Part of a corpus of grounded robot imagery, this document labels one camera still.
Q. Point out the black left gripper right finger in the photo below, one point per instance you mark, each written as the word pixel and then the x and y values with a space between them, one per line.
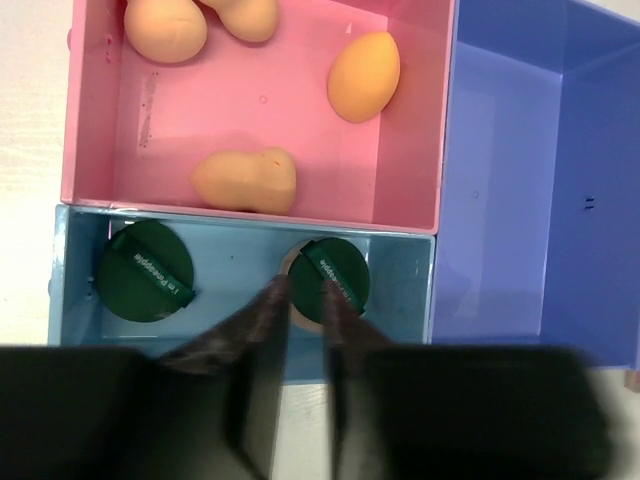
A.
pixel 409 411

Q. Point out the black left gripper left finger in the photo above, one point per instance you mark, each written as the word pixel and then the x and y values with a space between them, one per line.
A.
pixel 205 410

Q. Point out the green puff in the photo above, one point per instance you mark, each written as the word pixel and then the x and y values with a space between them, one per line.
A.
pixel 145 273
pixel 329 259

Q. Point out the beige gourd sponge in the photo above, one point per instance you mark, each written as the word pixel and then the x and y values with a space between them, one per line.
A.
pixel 261 182
pixel 165 31
pixel 253 21

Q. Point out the orange teardrop sponge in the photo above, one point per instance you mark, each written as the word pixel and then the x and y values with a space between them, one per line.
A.
pixel 364 77

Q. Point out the light blue plastic bin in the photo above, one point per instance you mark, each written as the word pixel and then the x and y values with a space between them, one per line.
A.
pixel 233 260

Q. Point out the purple plastic bin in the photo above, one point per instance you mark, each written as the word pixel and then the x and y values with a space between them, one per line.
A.
pixel 539 226

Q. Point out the three-colour blush palette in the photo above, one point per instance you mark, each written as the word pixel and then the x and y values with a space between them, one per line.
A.
pixel 632 380

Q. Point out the pink plastic bin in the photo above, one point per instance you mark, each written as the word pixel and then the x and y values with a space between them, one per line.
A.
pixel 135 129

